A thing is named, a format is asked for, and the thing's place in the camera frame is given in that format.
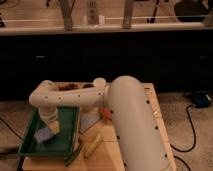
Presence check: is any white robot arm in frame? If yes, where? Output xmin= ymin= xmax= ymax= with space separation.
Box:
xmin=29 ymin=76 xmax=172 ymax=171

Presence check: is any grey triangular cloth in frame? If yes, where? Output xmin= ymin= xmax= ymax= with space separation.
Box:
xmin=80 ymin=113 xmax=101 ymax=134

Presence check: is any brown round dish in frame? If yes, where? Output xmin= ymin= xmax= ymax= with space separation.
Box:
xmin=58 ymin=84 xmax=78 ymax=91

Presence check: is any white cup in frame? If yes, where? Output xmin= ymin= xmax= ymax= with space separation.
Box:
xmin=93 ymin=77 xmax=106 ymax=87

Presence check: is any blue sponge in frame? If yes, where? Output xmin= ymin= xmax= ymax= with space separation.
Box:
xmin=34 ymin=127 xmax=54 ymax=144

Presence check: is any dark round dish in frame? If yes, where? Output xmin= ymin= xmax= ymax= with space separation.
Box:
xmin=83 ymin=84 xmax=94 ymax=88

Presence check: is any orange bowl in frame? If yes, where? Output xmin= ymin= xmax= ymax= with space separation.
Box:
xmin=100 ymin=108 xmax=112 ymax=121

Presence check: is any green plastic tray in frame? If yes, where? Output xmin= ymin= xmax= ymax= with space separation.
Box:
xmin=18 ymin=107 xmax=79 ymax=157

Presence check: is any white remote-like device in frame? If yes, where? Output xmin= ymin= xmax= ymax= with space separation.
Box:
xmin=86 ymin=0 xmax=99 ymax=25

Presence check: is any dark blue floor device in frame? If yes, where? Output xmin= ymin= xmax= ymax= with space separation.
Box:
xmin=186 ymin=92 xmax=212 ymax=108

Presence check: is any white bar rail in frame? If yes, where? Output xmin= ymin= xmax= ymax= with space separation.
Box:
xmin=0 ymin=22 xmax=213 ymax=36

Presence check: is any yellow corn toy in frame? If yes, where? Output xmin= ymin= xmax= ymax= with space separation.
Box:
xmin=84 ymin=134 xmax=103 ymax=158

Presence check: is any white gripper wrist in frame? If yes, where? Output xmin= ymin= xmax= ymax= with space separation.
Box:
xmin=38 ymin=107 xmax=60 ymax=135

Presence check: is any black cable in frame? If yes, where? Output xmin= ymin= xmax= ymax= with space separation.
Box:
xmin=169 ymin=104 xmax=197 ymax=171

